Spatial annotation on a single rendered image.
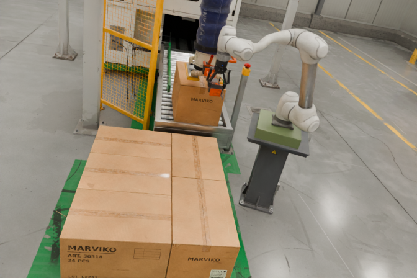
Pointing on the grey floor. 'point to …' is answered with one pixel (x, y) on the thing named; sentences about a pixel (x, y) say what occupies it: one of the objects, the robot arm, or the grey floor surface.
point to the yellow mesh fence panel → (139, 48)
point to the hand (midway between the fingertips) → (216, 89)
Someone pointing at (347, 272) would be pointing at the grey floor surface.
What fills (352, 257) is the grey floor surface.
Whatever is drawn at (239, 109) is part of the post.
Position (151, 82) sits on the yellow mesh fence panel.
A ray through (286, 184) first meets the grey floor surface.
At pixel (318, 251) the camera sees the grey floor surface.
